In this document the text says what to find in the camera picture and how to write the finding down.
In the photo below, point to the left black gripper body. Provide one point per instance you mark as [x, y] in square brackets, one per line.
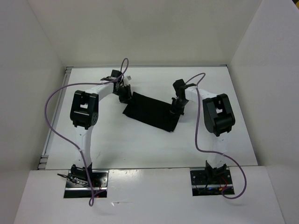
[117, 93]

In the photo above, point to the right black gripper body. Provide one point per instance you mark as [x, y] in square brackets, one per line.
[178, 105]

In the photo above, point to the black skirt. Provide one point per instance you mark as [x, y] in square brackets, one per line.
[152, 112]

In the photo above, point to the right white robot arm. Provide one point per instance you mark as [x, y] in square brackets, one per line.
[218, 120]

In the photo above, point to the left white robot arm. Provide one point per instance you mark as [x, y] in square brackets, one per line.
[84, 116]

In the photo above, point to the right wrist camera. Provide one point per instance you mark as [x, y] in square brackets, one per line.
[180, 85]

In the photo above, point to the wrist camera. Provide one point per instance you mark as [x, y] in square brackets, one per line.
[118, 77]
[180, 85]

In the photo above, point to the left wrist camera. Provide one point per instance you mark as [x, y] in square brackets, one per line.
[118, 77]

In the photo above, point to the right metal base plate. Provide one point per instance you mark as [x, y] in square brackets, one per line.
[202, 185]

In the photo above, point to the metal base plate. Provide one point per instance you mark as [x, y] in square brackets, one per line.
[77, 188]
[202, 185]

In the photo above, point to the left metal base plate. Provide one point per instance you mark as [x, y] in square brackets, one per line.
[77, 188]

